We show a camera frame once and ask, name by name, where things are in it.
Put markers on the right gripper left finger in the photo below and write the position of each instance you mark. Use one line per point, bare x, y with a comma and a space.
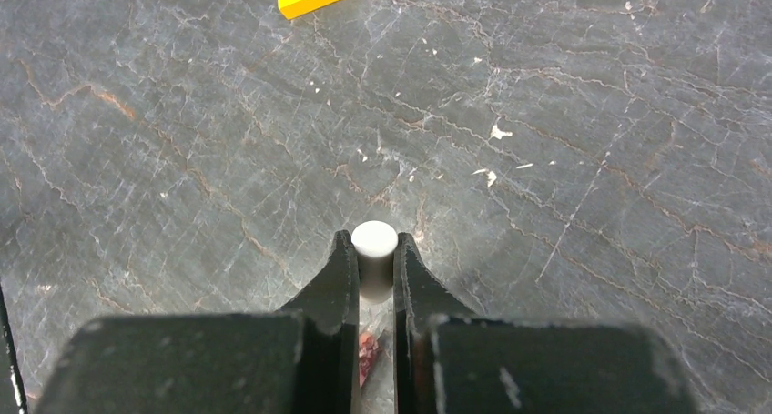
300, 358

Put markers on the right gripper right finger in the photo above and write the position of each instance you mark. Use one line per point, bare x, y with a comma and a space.
448, 359

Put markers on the white nail polish cap brush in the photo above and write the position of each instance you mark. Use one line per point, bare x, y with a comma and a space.
375, 243

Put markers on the mannequin hand with red nails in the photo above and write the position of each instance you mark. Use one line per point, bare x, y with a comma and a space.
369, 350

